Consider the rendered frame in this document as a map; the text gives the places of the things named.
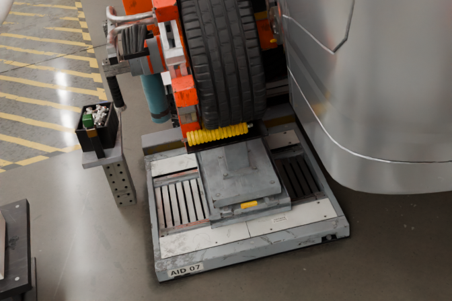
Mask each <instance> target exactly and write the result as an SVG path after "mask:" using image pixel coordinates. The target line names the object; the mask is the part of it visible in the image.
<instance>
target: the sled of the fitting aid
mask: <svg viewBox="0 0 452 301"><path fill-rule="evenodd" d="M262 141H263V143H264V146H265V148H266V151H267V153H268V156H269V158H270V161H271V163H272V166H273V167H274V170H275V173H276V176H277V177H278V180H279V182H280V186H281V193H277V194H273V195H270V196H265V197H261V198H256V199H253V200H248V201H244V202H239V203H236V204H231V205H228V206H222V207H219V208H214V207H213V202H212V199H211V193H210V190H209V185H208V182H207V179H206V173H205V170H204V165H203V162H202V157H201V153H200V152H198V153H195V154H194V155H195V158H196V164H197V167H198V173H199V176H200V182H201V186H202V190H203V194H204V200H205V203H206V208H207V212H208V215H209V221H210V224H211V229H213V228H218V227H221V226H227V225H230V224H235V223H238V222H243V221H246V220H251V219H255V218H260V217H263V216H268V215H272V214H277V213H280V212H286V211H289V210H291V198H290V195H289V193H288V191H287V188H286V186H285V183H284V181H283V179H282V177H281V174H280V171H279V170H278V167H277V165H276V162H275V160H274V157H273V156H272V153H271V151H270V148H269V145H268V143H267V141H266V138H265V137H263V138H262Z"/></svg>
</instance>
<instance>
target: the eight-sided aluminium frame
mask: <svg viewBox="0 0 452 301"><path fill-rule="evenodd" d="M170 22H171V25H172V31H173V34H174V40H175V43H176V47H174V48H169V45H168V41H167V36H166V32H165V27H164V24H163V22H161V23H158V25H159V31H160V34H161V39H162V42H163V48H164V50H163V52H164V56H165V61H166V65H167V67H168V69H169V74H170V77H171V79H173V78H176V73H175V69H174V65H178V64H180V71H181V74H182V77H183V76H186V75H188V72H187V68H186V59H185V55H184V49H183V46H182V45H181V42H180V36H179V33H178V27H177V24H176V20H175V19H174V20H170ZM177 110H178V115H179V116H180V121H181V124H182V125H184V124H189V123H193V122H197V121H198V119H197V115H196V106H195V105H190V106H187V107H181V108H177Z"/></svg>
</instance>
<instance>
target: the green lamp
mask: <svg viewBox="0 0 452 301"><path fill-rule="evenodd" d="M82 121H83V125H84V126H85V128H89V127H92V126H94V124H95V120H94V118H93V115H92V114H87V115H83V118H82Z"/></svg>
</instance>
